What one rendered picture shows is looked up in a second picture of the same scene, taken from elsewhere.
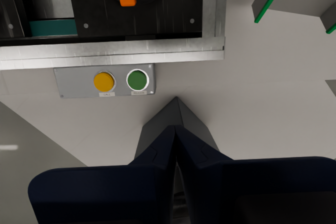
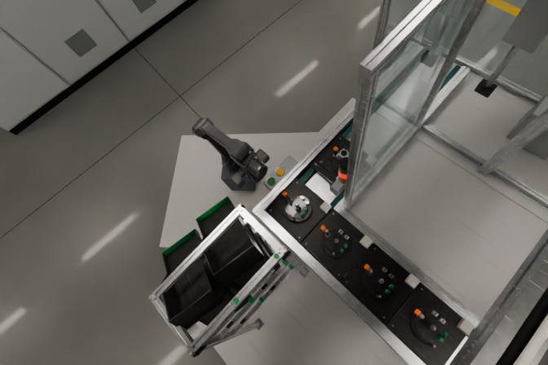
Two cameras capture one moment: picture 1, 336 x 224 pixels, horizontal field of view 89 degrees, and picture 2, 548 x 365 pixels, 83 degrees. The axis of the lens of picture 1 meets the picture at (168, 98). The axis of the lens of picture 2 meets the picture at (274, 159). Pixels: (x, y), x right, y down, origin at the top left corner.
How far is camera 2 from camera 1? 1.30 m
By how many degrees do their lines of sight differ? 12
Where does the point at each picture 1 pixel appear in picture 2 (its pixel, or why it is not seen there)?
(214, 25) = (263, 217)
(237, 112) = not seen: hidden behind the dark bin
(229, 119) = not seen: hidden behind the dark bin
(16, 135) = (333, 82)
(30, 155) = (313, 76)
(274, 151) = (193, 206)
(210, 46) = (258, 209)
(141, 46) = (278, 191)
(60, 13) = (311, 180)
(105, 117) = (274, 159)
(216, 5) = (267, 221)
